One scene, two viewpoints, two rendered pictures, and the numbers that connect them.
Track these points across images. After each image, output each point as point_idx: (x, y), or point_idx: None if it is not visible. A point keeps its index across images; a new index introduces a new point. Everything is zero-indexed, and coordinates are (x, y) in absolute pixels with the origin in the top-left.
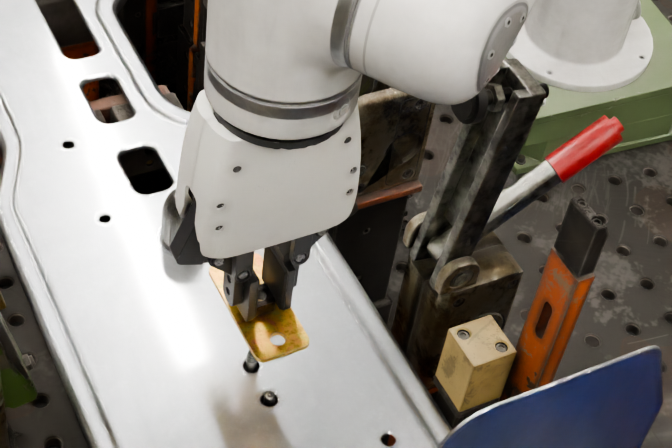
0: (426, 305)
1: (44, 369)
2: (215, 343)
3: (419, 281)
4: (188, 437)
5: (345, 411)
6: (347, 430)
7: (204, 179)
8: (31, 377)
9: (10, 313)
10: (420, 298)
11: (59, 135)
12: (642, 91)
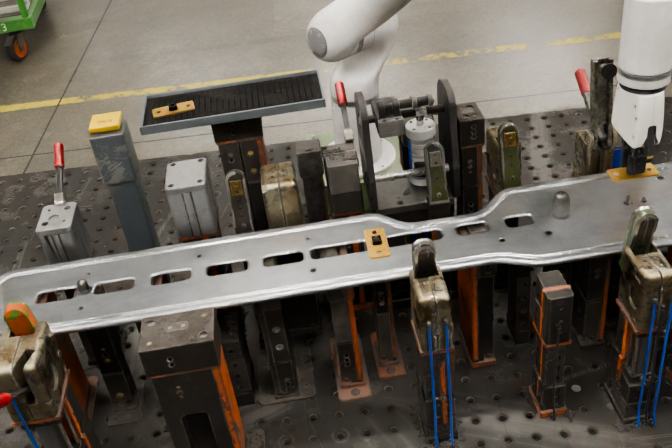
0: (605, 157)
1: (498, 371)
2: (617, 210)
3: (598, 153)
4: (662, 219)
5: (648, 185)
6: (656, 185)
7: (659, 114)
8: None
9: (461, 381)
10: (601, 158)
11: (495, 242)
12: (398, 146)
